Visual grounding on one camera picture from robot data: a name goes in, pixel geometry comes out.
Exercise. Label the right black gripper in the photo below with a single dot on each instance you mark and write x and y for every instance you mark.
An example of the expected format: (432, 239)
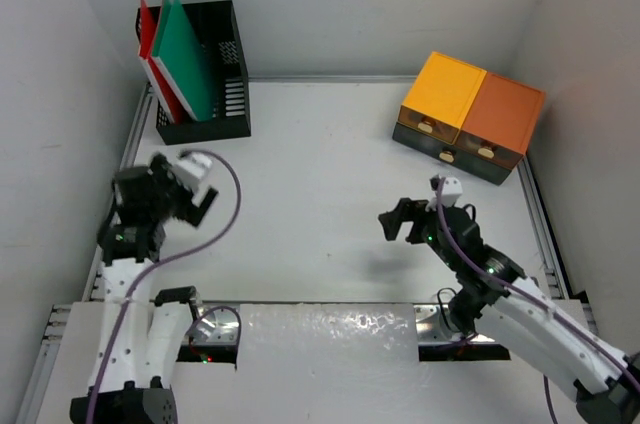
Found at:
(392, 220)

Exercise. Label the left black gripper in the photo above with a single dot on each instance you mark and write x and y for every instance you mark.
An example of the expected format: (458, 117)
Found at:
(163, 175)

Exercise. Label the green folder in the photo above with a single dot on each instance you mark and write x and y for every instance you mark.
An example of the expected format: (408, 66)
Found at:
(182, 62)

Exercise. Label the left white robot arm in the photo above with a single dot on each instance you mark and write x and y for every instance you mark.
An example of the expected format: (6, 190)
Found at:
(141, 333)

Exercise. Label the dark bottom drawer unit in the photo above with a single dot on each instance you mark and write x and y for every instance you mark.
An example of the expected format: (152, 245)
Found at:
(450, 154)

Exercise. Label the yellow drawer box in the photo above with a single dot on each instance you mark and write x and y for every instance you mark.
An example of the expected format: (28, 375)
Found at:
(441, 96)

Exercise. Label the orange drawer box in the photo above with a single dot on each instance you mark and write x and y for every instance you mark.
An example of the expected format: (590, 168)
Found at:
(500, 123)

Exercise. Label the black mesh file rack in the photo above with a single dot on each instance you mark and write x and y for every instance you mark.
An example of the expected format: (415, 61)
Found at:
(216, 28)

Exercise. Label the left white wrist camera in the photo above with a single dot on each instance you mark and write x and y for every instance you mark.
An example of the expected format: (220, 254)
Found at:
(192, 169)

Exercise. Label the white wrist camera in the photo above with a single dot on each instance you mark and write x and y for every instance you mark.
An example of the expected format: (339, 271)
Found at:
(447, 191)
(192, 169)

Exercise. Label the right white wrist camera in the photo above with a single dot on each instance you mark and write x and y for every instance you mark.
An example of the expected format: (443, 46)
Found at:
(447, 191)

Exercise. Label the metal front rail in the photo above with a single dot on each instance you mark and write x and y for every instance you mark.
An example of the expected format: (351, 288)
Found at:
(327, 363)

